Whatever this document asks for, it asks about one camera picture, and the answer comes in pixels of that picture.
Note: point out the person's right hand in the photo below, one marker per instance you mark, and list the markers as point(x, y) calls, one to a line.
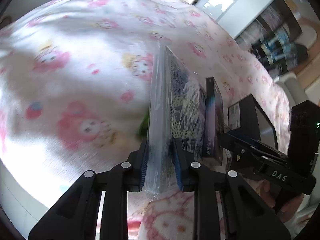
point(267, 192)

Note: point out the pink fluffy printed clothing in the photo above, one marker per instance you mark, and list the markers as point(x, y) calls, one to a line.
point(165, 217)

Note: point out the pink cartoon printed blanket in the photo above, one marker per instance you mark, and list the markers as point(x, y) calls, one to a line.
point(75, 55)

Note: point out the dark bookshelf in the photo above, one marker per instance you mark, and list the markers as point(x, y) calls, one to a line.
point(272, 37)

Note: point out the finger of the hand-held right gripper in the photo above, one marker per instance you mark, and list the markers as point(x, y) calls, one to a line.
point(237, 152)
point(265, 148)

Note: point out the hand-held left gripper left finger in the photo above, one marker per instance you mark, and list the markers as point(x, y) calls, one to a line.
point(143, 165)

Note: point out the large black cardboard box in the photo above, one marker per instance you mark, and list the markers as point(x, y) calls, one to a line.
point(247, 112)

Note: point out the white cabinet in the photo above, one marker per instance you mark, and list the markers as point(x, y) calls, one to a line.
point(225, 2)

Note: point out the cartoon print book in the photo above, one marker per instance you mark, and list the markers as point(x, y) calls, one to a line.
point(185, 110)

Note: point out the small black rainbow print box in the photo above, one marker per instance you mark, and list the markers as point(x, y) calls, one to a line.
point(212, 120)

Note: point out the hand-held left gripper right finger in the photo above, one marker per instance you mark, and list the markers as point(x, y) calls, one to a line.
point(176, 165)

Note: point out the grey ribbed chair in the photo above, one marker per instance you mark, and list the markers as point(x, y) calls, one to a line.
point(292, 85)

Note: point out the green snack packet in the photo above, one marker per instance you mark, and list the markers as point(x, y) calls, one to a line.
point(143, 128)

